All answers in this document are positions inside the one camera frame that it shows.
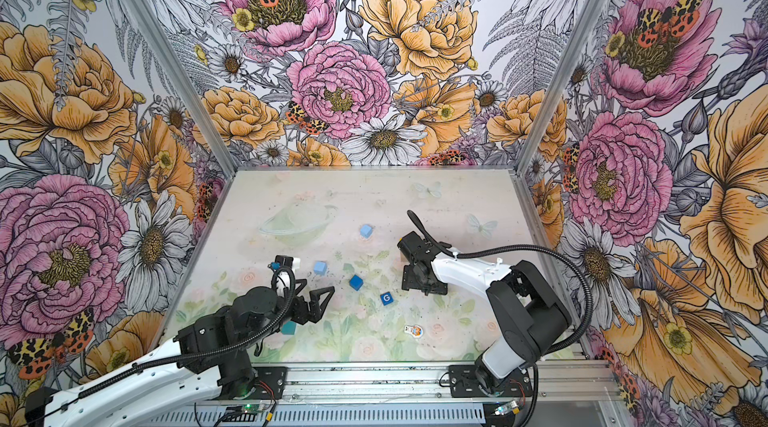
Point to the light blue cube near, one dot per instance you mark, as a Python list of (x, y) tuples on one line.
[(320, 268)]

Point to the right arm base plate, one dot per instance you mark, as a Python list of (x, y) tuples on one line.
[(473, 381)]

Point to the green circuit board right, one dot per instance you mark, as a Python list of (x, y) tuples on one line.
[(509, 408)]

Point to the light blue cube far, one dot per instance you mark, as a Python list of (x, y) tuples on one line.
[(366, 231)]

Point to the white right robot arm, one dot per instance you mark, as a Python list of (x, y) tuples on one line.
[(531, 318)]

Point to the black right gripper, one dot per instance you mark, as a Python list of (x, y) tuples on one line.
[(408, 281)]

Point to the aluminium front rail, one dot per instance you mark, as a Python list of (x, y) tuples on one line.
[(381, 382)]

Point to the aluminium corner post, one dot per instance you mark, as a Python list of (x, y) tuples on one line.
[(583, 26), (155, 35)]

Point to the aluminium corner post left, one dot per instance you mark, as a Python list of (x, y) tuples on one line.
[(155, 35)]

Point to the light blue cube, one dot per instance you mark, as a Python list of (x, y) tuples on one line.
[(320, 268), (366, 231)]

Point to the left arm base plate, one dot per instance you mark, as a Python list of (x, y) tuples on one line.
[(270, 383)]

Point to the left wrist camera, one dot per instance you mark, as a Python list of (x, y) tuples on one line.
[(281, 261)]

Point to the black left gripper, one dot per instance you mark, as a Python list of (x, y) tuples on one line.
[(302, 315)]

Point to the grey vented cable duct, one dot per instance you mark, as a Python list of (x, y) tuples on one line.
[(380, 414)]

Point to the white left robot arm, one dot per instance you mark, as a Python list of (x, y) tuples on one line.
[(207, 360)]

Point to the aluminium corner post right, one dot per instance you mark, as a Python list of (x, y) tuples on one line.
[(583, 26)]

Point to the blue letter G block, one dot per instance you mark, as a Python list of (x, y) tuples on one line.
[(387, 298)]

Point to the dark blue cube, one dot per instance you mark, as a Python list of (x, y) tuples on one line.
[(356, 282)]

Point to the teal cube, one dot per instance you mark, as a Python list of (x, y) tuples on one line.
[(289, 328)]

